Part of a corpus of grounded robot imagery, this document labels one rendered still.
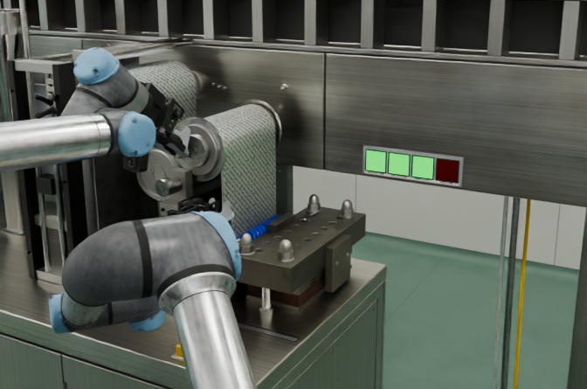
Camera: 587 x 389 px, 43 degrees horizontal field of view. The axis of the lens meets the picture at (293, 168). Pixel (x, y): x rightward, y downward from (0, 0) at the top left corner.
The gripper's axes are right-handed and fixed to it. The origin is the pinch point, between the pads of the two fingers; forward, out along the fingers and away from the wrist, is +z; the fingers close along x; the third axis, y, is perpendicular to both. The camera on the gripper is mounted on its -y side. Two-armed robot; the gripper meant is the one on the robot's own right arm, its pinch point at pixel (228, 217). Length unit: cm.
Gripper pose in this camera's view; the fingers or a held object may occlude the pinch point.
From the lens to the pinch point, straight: 172.4
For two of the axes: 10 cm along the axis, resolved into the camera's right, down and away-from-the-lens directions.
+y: 0.0, -9.6, -2.7
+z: 4.8, -2.4, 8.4
